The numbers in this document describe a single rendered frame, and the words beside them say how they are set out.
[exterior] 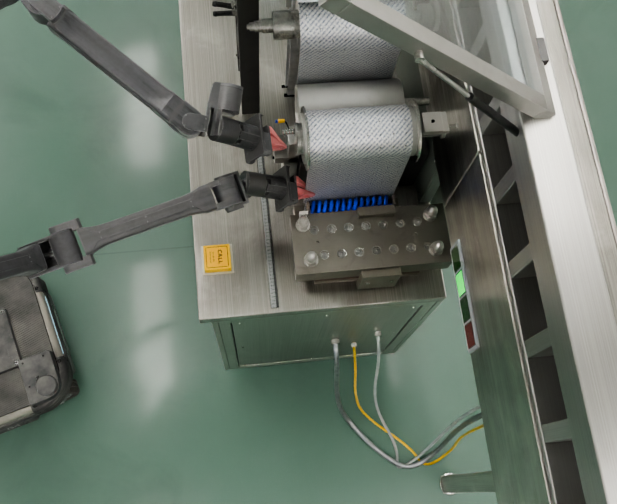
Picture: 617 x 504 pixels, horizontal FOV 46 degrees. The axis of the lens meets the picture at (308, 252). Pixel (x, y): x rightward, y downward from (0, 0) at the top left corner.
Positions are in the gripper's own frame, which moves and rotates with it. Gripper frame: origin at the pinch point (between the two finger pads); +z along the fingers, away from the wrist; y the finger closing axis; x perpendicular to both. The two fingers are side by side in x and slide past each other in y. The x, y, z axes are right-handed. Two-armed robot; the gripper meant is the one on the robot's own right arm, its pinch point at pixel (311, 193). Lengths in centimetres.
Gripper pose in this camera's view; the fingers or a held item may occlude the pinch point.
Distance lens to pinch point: 183.4
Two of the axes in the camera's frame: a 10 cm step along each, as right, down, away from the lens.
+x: 5.5, -3.2, -7.7
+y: 1.1, 9.4, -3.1
